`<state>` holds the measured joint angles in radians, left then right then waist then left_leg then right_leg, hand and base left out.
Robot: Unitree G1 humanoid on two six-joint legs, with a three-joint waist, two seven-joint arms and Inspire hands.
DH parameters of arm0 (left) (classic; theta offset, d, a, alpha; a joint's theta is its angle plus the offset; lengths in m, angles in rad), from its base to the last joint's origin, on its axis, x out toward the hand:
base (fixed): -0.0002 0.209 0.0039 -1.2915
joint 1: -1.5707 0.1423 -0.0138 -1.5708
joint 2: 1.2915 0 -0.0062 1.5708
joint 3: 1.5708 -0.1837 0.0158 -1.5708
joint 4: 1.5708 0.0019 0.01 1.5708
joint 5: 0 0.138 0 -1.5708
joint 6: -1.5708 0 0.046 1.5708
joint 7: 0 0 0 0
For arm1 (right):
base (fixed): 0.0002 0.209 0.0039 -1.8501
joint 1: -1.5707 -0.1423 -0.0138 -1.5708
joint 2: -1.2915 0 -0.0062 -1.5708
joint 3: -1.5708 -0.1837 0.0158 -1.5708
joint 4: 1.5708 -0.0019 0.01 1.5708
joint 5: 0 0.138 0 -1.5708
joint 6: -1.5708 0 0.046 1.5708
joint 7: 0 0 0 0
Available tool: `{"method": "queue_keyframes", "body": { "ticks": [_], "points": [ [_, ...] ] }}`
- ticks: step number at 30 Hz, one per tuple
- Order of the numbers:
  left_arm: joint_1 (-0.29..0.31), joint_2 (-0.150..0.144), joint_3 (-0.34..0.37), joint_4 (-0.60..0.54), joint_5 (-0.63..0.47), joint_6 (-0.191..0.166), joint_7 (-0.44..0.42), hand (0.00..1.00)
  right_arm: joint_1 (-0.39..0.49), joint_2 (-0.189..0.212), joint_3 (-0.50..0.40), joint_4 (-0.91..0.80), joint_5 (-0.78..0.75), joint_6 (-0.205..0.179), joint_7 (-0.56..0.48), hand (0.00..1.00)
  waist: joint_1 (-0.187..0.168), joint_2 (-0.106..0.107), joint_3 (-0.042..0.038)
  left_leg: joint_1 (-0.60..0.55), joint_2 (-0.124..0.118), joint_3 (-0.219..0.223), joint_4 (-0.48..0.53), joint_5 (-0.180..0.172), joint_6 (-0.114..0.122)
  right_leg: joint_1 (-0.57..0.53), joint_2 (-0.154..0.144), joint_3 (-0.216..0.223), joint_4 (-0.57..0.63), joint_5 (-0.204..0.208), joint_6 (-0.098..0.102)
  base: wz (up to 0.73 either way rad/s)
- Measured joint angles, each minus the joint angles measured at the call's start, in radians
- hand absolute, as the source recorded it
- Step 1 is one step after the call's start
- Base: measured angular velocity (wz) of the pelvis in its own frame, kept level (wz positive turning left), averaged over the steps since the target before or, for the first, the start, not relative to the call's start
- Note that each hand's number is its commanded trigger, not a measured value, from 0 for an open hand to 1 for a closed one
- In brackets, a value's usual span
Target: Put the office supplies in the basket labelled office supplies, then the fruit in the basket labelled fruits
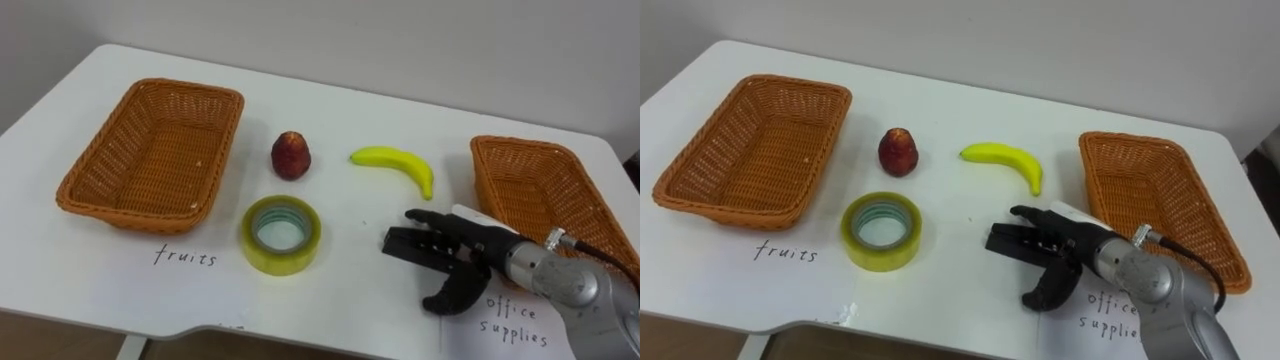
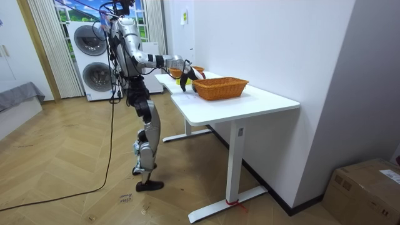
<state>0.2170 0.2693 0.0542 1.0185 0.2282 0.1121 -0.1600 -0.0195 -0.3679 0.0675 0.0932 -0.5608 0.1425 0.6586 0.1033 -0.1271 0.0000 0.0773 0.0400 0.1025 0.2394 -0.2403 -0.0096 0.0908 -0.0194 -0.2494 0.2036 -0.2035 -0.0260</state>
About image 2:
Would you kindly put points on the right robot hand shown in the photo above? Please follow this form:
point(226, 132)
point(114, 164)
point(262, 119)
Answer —
point(194, 73)

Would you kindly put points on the yellow-green banana soft toy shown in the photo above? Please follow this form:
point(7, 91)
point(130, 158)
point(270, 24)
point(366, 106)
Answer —
point(178, 82)

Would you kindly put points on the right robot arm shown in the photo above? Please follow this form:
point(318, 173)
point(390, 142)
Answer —
point(142, 58)

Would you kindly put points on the orange wicker basket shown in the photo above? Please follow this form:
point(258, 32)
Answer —
point(175, 72)
point(218, 90)

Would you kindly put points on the white cabinet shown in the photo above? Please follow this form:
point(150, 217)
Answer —
point(154, 50)

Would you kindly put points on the white pleated curtain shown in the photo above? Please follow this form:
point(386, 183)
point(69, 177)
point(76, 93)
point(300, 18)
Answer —
point(155, 25)
point(56, 47)

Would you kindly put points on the robot legs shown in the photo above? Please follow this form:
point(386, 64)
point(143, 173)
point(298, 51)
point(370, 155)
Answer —
point(151, 125)

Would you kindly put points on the robot body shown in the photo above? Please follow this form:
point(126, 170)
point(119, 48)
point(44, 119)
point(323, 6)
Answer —
point(128, 37)

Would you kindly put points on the white washing machine tower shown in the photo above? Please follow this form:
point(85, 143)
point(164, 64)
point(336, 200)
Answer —
point(90, 40)

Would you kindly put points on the grey bed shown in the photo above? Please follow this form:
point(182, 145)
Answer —
point(18, 93)

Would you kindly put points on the white wardrobe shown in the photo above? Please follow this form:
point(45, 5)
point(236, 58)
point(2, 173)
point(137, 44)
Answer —
point(18, 37)

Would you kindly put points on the brown cardboard box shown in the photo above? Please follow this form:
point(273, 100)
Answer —
point(359, 193)

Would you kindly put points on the white paper wall note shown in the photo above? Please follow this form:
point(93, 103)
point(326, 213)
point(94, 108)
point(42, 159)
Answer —
point(184, 18)

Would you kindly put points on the wooden door frame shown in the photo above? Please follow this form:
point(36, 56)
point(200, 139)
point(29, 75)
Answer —
point(39, 47)

